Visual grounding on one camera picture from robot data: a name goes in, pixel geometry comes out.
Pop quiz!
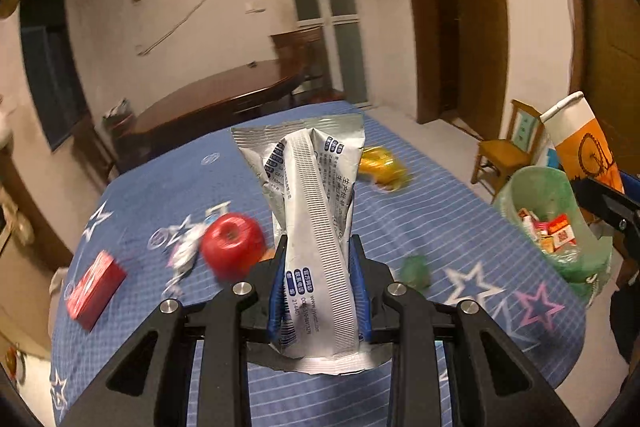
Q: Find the green plastic trash bin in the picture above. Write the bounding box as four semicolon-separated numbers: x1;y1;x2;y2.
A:
494;166;613;305

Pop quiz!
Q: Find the silver foil snack bag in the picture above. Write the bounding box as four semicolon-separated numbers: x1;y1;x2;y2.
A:
232;113;392;375

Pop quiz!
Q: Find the orange cardboard box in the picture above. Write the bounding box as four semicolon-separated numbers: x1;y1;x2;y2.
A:
260;248;276;262

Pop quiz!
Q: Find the yellow wrapped snack package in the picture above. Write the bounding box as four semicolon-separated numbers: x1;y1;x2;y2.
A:
358;146;410;192

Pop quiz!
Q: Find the blue star-patterned bed sheet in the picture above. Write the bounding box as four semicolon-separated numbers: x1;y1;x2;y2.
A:
51;118;586;426

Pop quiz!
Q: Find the green snack wrapper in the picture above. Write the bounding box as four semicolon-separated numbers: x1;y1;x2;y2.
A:
397;254;431;291

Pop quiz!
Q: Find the trash inside bin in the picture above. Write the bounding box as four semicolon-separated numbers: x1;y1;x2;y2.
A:
518;208;577;255

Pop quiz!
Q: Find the red cardboard box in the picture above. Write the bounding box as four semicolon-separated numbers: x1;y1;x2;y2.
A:
65;251;127;332

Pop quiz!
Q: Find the red apple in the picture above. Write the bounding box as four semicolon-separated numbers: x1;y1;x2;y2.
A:
200;212;267;282

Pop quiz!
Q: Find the dark wooden round table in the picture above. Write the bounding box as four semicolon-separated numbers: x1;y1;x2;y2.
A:
114;60;304;172

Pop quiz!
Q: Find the dark wooden chair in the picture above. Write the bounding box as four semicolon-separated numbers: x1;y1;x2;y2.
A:
270;26;345;105

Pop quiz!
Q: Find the dark window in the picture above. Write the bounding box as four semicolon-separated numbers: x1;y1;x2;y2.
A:
20;0;89;150

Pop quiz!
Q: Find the brown wooden door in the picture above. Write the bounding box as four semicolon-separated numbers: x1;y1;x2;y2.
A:
411;0;509;139

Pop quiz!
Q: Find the small yellow wooden chair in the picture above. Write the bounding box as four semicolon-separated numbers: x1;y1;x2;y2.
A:
471;100;544;198

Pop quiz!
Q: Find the orange white paper cup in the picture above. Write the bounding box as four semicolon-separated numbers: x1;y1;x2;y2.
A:
540;91;624;193

